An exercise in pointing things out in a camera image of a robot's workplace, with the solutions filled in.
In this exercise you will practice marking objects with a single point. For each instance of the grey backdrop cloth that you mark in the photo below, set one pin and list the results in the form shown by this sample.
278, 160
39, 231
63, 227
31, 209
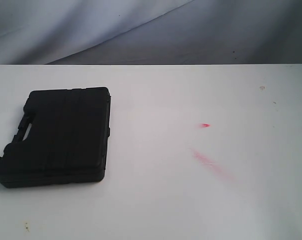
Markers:
150, 32

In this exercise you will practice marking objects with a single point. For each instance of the black plastic tool case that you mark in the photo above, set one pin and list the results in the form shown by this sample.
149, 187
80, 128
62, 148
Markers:
62, 138

